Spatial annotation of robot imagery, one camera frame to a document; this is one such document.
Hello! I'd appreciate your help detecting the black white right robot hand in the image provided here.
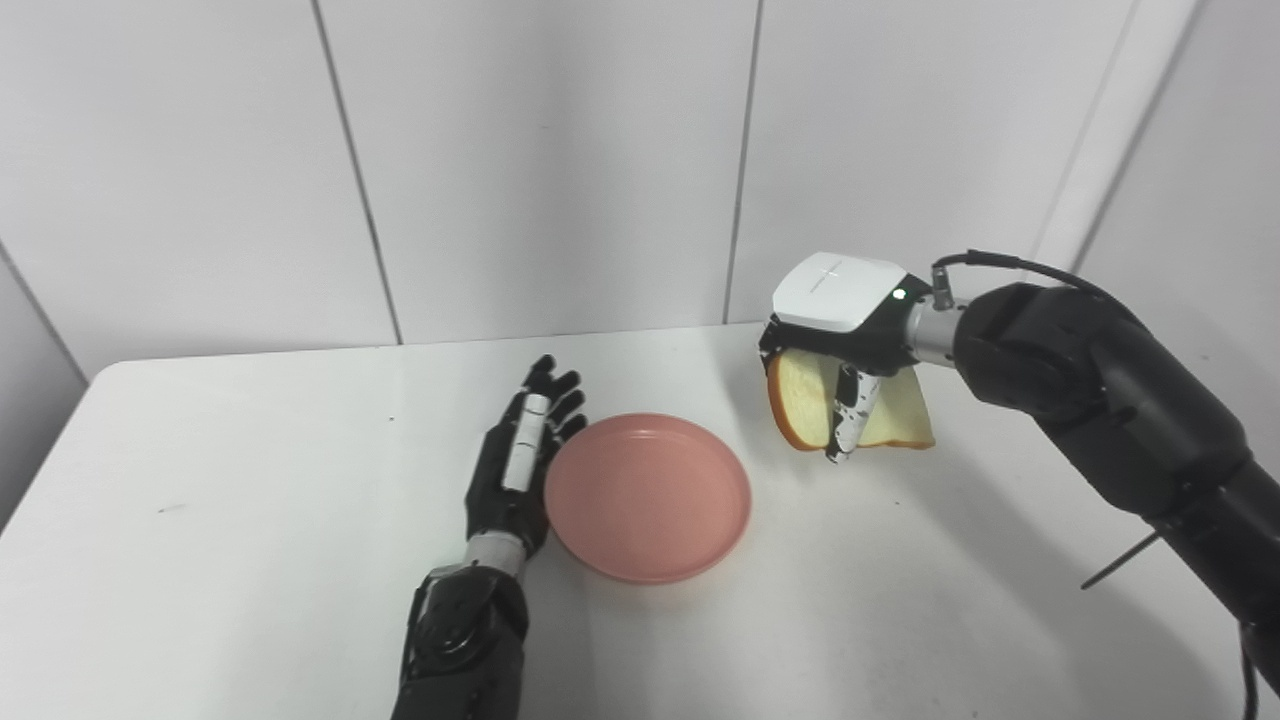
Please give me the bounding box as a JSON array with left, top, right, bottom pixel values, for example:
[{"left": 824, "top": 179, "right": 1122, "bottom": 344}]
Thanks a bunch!
[{"left": 757, "top": 251, "right": 936, "bottom": 466}]

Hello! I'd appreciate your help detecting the slice of white bread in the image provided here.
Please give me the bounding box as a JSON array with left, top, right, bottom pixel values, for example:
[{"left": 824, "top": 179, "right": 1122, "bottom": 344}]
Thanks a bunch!
[{"left": 766, "top": 349, "right": 937, "bottom": 453}]

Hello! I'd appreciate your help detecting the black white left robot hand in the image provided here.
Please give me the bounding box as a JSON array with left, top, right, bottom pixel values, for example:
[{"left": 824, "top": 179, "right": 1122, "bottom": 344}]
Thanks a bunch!
[{"left": 464, "top": 354, "right": 589, "bottom": 559}]

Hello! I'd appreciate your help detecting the pink round plate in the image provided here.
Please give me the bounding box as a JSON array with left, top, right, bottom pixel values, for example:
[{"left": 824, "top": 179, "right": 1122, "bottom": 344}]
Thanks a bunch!
[{"left": 544, "top": 413, "right": 753, "bottom": 586}]

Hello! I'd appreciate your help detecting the thin black rod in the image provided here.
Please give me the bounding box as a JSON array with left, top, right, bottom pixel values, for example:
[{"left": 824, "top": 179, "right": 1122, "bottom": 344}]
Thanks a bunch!
[{"left": 1080, "top": 533, "right": 1163, "bottom": 591}]

